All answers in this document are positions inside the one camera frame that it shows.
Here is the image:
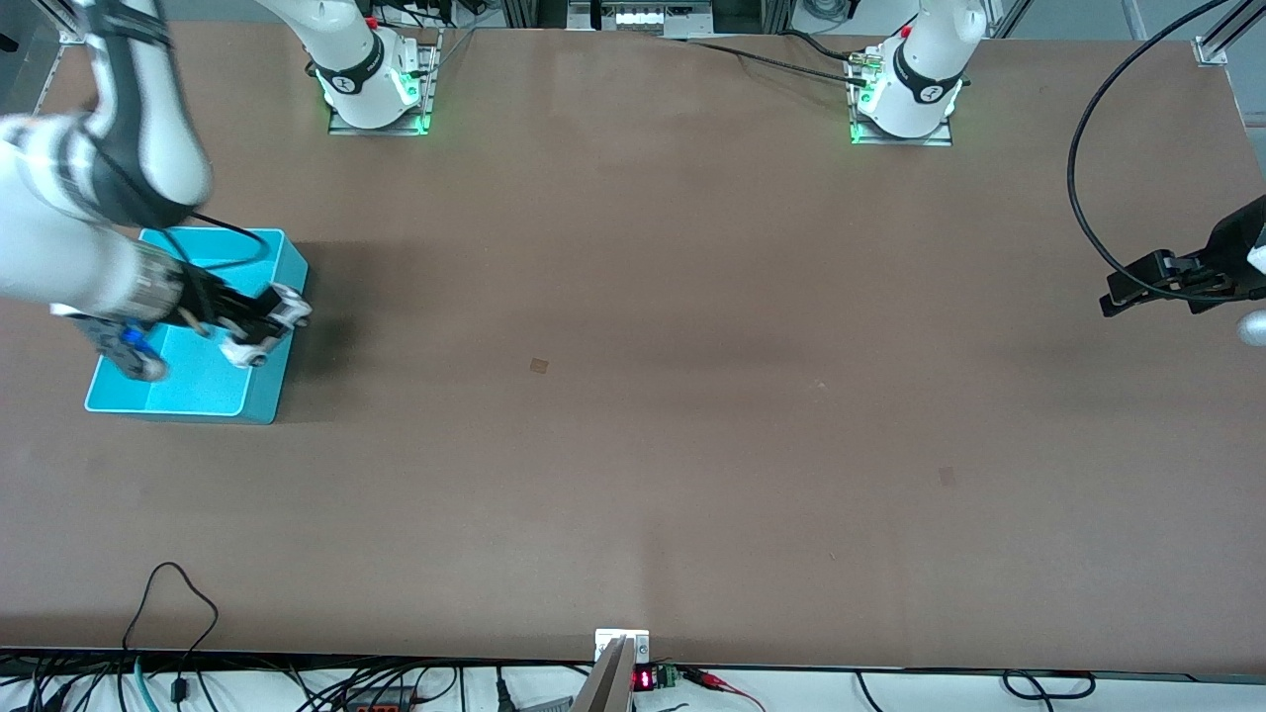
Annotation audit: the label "white jeep toy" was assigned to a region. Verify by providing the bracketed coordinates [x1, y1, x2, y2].
[220, 284, 313, 369]

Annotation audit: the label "teal plastic storage bin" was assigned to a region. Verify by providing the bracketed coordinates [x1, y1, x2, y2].
[84, 227, 309, 425]

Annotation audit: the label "white lit device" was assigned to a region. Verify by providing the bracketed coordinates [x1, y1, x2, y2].
[613, 5, 713, 31]

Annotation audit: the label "red clip lead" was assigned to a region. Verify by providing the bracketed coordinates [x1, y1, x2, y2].
[680, 667, 768, 712]

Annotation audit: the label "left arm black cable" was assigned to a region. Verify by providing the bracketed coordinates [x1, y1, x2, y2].
[1067, 0, 1266, 303]

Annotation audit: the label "aluminium frame profile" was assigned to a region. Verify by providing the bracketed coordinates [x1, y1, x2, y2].
[1202, 0, 1266, 55]

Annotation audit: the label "thin black looped cable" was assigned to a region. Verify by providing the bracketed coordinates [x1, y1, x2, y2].
[123, 562, 220, 693]

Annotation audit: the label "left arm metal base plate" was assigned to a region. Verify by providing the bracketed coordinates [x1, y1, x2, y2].
[848, 47, 953, 147]

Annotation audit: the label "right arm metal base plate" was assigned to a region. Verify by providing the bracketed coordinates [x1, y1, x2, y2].
[327, 28, 441, 136]

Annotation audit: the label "tangled black cables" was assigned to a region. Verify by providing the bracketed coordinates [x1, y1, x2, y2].
[0, 651, 466, 712]

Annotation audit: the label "flat black cable loop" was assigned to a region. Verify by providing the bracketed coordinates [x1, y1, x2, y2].
[1001, 669, 1097, 701]

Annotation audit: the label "short black table cable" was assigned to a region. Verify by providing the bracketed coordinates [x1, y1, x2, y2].
[781, 30, 863, 62]

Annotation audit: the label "long black table cable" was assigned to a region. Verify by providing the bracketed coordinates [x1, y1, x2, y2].
[682, 38, 873, 88]

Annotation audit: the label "white metal mount bracket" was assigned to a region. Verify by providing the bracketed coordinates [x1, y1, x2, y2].
[594, 629, 651, 664]

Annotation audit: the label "aluminium camera mount profile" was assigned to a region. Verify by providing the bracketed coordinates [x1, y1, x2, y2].
[572, 636, 634, 712]

